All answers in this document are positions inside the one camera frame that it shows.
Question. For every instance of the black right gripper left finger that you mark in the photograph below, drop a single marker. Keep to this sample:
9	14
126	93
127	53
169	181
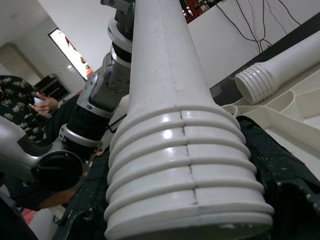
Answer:
87	212

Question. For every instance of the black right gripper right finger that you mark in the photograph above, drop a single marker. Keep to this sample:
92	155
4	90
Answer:
287	195

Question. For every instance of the white plastic table leg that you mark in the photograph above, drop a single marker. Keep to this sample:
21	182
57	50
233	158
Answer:
162	75
275	65

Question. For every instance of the small white handheld device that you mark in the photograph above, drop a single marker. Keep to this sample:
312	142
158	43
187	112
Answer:
39	100

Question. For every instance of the person's bare hand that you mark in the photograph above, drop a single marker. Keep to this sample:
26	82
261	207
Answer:
48	106

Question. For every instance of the bright window with red decor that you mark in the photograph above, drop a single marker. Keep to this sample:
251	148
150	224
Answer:
65	50

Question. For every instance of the white plastic table top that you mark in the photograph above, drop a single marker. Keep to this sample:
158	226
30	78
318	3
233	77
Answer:
287	117

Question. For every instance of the dark low cabinet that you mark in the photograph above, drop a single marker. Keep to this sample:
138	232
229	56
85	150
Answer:
53	87

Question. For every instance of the person in floral shirt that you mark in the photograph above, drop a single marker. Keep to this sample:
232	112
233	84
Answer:
15	105

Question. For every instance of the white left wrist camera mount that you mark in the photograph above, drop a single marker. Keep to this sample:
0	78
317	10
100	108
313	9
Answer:
117	37

